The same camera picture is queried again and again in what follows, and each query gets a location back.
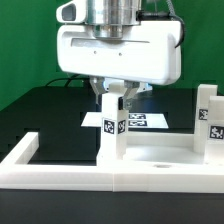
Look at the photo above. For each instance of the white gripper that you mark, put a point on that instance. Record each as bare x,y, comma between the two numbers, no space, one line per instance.
148,52

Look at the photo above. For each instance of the white desk tabletop panel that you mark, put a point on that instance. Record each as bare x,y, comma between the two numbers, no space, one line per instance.
160,148

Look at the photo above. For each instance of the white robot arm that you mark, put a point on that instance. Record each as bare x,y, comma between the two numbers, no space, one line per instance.
109,18

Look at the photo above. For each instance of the AprilTag marker sheet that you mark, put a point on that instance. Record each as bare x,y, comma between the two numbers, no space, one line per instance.
135,120

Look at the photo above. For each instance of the white U-shaped obstacle fence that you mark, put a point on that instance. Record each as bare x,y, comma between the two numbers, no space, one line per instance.
17,173

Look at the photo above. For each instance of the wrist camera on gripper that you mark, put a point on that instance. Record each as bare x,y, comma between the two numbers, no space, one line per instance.
73,12

